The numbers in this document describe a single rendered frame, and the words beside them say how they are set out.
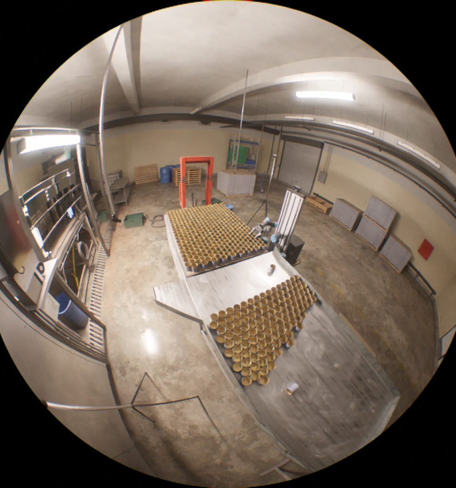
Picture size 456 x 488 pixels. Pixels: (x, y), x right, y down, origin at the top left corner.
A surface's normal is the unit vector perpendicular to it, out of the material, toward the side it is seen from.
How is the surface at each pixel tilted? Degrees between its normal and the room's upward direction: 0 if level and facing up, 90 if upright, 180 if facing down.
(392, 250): 92
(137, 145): 90
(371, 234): 88
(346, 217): 89
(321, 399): 0
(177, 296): 0
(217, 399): 0
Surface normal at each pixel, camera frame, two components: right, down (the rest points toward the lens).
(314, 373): 0.10, -0.79
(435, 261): -0.88, 0.22
